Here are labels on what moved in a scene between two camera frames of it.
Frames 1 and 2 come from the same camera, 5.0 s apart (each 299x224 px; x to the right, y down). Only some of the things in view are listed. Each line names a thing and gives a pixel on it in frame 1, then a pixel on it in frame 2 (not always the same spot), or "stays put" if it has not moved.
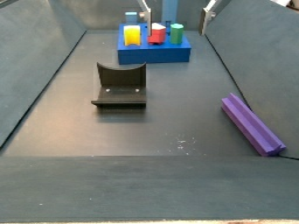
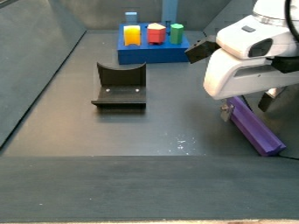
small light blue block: (131, 17) stays put
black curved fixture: (123, 87) stays put
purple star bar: (252, 126) stays put
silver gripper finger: (207, 16) -> (268, 97)
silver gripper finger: (145, 14) -> (227, 107)
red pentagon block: (157, 36) stays put
